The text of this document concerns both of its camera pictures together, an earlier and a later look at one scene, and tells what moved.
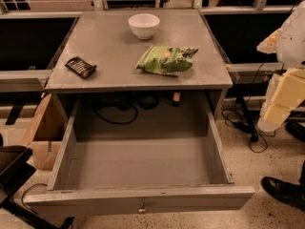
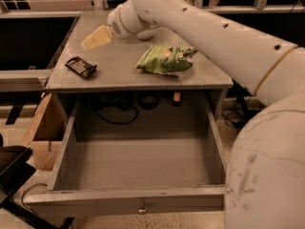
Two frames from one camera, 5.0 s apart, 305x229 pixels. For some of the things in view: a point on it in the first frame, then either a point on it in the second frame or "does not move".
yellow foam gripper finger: x=289 y=91 to x=100 y=37
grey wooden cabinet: x=143 y=53 does not move
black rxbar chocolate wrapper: x=81 y=67 does not move
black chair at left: x=15 y=168 does not move
